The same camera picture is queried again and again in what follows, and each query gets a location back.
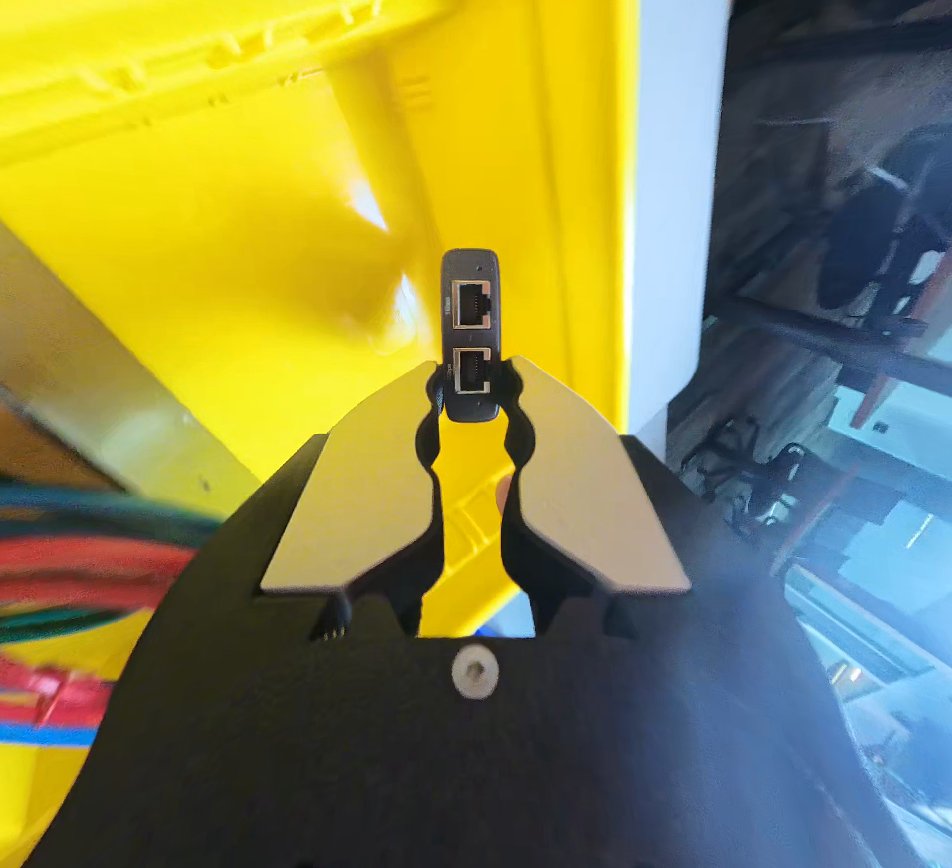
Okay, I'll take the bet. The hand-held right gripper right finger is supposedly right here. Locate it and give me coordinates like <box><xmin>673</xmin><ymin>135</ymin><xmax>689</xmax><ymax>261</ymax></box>
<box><xmin>503</xmin><ymin>355</ymin><xmax>693</xmax><ymax>595</ymax></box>

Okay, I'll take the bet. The yellow plastic bin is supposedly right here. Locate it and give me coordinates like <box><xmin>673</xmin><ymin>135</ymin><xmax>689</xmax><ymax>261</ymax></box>
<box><xmin>0</xmin><ymin>0</ymin><xmax>644</xmax><ymax>638</ymax></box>
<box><xmin>0</xmin><ymin>608</ymin><xmax>153</xmax><ymax>868</ymax></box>

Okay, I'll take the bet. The dark grey ethernet adapter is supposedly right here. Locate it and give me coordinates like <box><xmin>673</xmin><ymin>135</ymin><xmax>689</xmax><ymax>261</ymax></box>
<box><xmin>440</xmin><ymin>248</ymin><xmax>501</xmax><ymax>424</ymax></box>

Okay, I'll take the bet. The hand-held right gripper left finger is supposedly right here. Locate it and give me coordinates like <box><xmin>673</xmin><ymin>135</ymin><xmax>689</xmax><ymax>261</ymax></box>
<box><xmin>259</xmin><ymin>361</ymin><xmax>447</xmax><ymax>595</ymax></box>

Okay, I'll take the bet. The green ethernet cable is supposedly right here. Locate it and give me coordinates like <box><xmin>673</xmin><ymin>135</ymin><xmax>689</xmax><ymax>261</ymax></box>
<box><xmin>0</xmin><ymin>485</ymin><xmax>220</xmax><ymax>644</ymax></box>

